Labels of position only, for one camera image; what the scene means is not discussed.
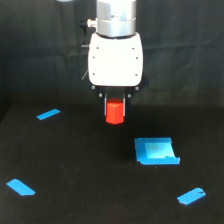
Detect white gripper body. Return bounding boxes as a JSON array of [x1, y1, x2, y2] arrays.
[[86, 32, 143, 98]]

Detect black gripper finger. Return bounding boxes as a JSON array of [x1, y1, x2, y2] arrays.
[[123, 94, 128, 117], [103, 93, 107, 116]]

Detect red octagonal block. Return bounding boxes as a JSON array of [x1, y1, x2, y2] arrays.
[[106, 98, 124, 125]]

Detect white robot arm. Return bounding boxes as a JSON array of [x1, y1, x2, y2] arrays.
[[79, 0, 143, 117]]

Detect blue tape strip back left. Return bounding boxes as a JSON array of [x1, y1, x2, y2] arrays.
[[37, 109, 60, 120]]

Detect blue tape strip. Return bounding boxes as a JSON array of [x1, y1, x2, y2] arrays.
[[7, 179, 35, 196], [177, 187, 206, 205], [37, 109, 60, 120]]

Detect black backdrop curtain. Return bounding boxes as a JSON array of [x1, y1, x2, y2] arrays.
[[0, 0, 224, 106]]

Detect blue tape strip front right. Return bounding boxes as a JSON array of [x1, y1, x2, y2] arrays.
[[177, 187, 206, 205]]

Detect blue tape strip front left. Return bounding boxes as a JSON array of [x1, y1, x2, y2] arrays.
[[7, 179, 35, 196]]

